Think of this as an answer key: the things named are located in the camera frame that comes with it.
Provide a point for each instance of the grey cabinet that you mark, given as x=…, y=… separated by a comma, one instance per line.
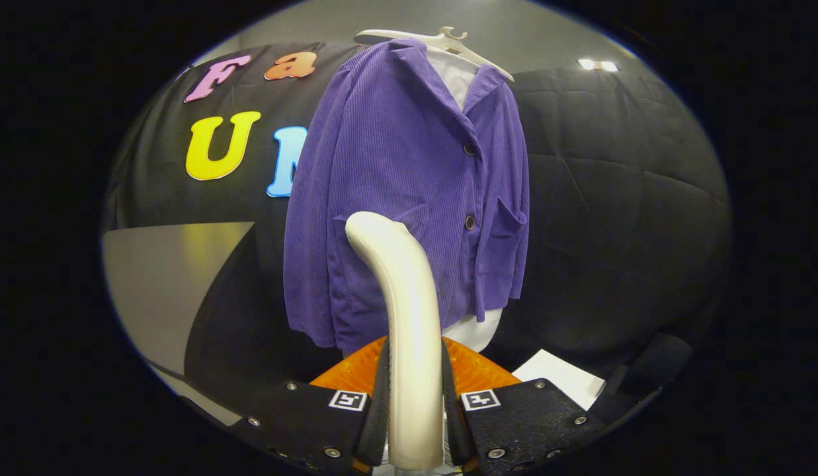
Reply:
x=157, y=284

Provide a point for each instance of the white shirt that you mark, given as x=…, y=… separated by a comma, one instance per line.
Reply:
x=458, y=79

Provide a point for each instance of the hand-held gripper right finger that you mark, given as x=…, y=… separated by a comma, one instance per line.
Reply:
x=450, y=423

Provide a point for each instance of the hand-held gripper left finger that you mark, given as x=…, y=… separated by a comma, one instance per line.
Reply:
x=381, y=423

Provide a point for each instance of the white flat box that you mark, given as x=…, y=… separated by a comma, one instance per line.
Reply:
x=561, y=377

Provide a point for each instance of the dark blocky object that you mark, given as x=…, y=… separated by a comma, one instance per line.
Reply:
x=653, y=363

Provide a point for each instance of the white clothes hanger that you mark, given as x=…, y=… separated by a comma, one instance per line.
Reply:
x=448, y=41

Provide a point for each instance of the twin tube ceiling light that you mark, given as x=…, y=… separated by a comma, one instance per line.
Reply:
x=597, y=65

